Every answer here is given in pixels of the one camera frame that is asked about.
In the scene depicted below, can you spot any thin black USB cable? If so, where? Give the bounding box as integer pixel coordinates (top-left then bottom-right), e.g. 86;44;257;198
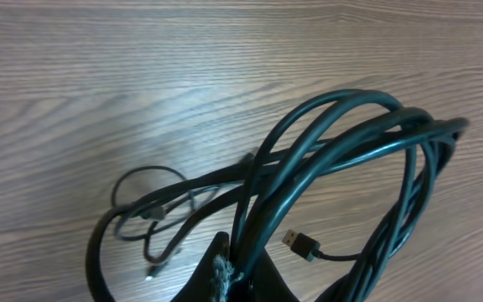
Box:
110;153;362;282

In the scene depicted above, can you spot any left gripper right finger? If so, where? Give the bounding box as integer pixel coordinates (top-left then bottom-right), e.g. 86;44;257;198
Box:
241;250;299;302

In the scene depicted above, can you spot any thick black USB cable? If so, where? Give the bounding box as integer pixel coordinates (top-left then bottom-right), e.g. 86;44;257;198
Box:
85;88;470;302

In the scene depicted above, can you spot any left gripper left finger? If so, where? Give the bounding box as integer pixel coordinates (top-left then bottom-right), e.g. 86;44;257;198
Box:
172;232;230;302

